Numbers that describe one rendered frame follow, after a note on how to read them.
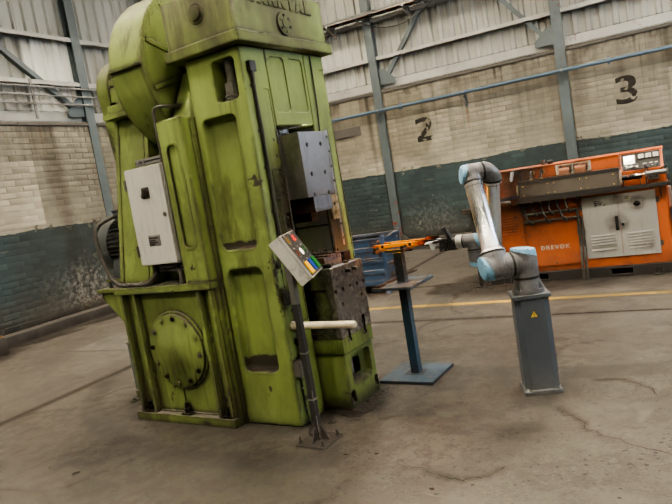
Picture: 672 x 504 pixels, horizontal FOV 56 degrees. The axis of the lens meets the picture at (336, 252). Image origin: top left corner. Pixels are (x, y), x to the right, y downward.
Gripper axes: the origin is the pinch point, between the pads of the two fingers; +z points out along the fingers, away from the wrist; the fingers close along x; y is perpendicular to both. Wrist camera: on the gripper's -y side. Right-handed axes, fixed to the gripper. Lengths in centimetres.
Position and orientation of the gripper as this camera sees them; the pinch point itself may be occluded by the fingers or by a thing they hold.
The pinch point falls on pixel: (428, 241)
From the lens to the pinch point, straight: 430.0
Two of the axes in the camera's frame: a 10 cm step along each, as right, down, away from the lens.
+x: 5.2, -1.7, 8.4
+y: 1.6, 9.8, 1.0
